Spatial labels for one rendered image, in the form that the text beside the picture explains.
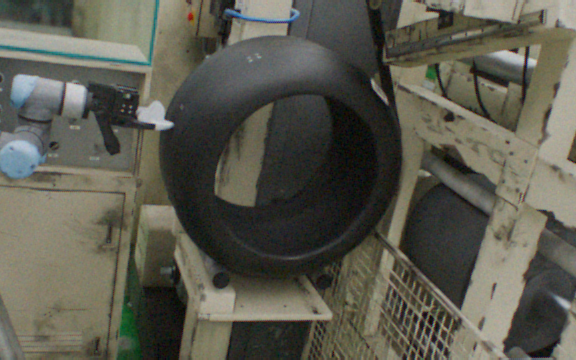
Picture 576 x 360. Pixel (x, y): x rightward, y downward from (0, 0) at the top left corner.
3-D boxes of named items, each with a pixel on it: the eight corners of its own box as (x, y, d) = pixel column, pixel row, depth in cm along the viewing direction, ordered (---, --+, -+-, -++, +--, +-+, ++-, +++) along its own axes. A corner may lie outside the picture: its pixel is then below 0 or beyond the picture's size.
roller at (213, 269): (189, 231, 199) (185, 218, 197) (204, 226, 200) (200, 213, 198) (215, 291, 168) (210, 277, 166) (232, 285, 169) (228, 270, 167)
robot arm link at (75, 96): (61, 120, 148) (61, 110, 155) (82, 123, 150) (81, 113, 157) (67, 87, 146) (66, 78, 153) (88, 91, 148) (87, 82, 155)
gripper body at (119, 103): (143, 95, 152) (88, 85, 147) (135, 132, 154) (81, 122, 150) (139, 87, 158) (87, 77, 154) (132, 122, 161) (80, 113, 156)
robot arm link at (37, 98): (9, 105, 151) (15, 68, 149) (60, 113, 155) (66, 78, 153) (7, 115, 144) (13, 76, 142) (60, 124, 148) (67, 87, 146)
